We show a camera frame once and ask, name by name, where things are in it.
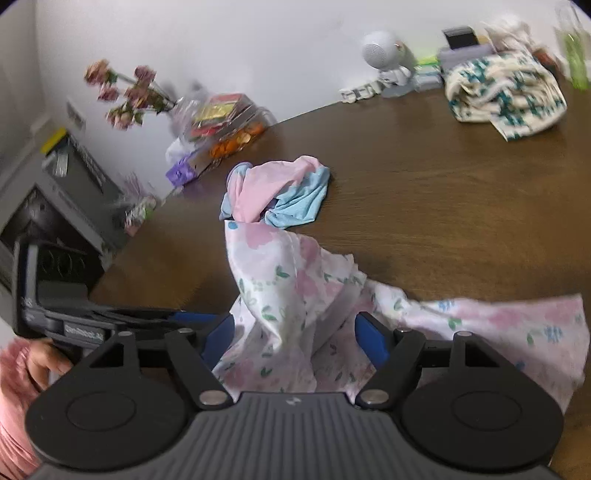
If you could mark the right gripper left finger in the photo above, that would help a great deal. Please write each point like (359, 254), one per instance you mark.
(193, 354)

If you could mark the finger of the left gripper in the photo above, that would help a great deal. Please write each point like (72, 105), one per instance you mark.
(146, 323)

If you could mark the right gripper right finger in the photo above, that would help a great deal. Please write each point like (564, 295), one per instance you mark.
(395, 356)

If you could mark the pink floral dress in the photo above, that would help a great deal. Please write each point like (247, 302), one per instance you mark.
(295, 321)

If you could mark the person left hand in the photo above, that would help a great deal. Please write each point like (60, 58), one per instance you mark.
(43, 360)

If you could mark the pen holder with items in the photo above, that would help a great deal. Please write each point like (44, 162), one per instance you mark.
(134, 204)

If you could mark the purple tissue box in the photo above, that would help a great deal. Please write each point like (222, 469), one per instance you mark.
(187, 169)

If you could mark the pink blue purple garment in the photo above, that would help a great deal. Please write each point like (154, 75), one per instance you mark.
(281, 194)

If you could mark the dried pink flower bouquet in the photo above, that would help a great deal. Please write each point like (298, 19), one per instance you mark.
(132, 97)

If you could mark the plastic bag of snacks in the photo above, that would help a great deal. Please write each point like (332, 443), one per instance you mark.
(202, 122)

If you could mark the white letter block ornament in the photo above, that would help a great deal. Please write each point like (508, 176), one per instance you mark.
(366, 91)

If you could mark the green white small boxes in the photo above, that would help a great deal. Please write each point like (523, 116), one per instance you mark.
(428, 74)

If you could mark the cream green floral cloth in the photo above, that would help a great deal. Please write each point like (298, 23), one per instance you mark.
(511, 90)

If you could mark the white round robot toy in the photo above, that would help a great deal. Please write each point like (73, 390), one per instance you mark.
(394, 62)

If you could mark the grey storage box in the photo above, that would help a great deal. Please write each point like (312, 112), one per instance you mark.
(449, 58)

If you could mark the black small box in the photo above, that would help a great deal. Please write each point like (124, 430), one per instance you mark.
(461, 37)

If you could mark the white crumpled tissue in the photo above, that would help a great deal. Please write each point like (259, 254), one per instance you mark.
(510, 33)

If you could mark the green spray bottle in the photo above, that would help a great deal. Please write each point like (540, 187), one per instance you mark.
(573, 41)

